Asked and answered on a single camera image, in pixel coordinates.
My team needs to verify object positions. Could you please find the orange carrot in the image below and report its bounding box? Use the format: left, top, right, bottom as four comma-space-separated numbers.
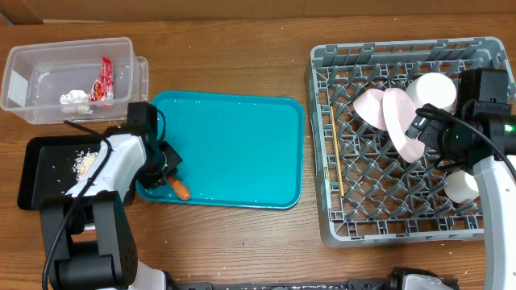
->
168, 176, 190, 201

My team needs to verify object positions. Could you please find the pink plate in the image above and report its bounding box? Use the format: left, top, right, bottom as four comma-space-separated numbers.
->
382, 88, 425, 163

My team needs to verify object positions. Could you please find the pale green cup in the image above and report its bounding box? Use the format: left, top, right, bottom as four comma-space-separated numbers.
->
406, 72, 457, 111

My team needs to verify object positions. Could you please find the pink bowl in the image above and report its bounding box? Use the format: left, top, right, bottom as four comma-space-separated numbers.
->
353, 89, 387, 131

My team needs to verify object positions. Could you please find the pile of rice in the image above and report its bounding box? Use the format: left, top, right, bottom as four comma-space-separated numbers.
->
72, 151, 98, 181

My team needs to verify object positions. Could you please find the red snack wrapper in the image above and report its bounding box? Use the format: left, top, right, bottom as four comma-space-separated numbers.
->
89, 57, 114, 102

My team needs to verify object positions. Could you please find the wooden chopstick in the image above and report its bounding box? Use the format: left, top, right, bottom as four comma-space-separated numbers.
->
330, 106, 344, 198

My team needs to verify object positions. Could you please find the white tissue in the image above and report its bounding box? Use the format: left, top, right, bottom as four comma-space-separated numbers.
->
60, 89, 93, 114

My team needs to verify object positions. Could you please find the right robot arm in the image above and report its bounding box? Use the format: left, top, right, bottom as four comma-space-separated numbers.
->
405, 68, 515, 289

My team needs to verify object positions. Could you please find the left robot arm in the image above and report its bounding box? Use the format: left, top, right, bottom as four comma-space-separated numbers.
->
40, 102, 188, 289

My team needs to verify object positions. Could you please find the grey dishwasher rack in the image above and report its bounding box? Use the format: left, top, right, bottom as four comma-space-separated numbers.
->
306, 37, 510, 247

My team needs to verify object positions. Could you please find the white cup in rack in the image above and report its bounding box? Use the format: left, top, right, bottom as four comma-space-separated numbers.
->
444, 171, 480, 204

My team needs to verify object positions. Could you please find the teal serving tray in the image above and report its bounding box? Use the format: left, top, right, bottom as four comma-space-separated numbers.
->
152, 91, 305, 209

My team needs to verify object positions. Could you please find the clear plastic bin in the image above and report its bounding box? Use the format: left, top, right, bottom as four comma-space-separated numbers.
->
1, 37, 149, 124

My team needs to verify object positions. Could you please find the black plastic tray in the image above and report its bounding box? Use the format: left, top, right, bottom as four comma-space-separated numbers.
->
16, 134, 136, 211

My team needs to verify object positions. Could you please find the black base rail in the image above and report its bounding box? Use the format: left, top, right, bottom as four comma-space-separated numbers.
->
173, 279, 389, 290

